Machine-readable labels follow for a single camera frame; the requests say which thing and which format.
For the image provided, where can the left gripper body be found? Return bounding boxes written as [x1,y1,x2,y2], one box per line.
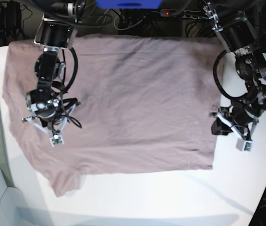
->
[228,103,262,126]

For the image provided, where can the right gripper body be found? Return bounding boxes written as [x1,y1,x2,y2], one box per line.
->
[25,90,61,125]

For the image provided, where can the mauve t-shirt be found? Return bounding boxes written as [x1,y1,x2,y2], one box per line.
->
[3,35,223,197]

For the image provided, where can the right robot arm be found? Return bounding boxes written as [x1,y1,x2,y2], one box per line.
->
[26,0,86,129]

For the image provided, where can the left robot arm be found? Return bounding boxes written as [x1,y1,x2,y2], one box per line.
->
[202,0,266,137]

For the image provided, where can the blue box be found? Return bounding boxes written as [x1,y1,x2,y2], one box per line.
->
[96,0,162,9]

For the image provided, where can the black power strip red switch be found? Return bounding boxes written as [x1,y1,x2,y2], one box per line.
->
[159,9,207,20]

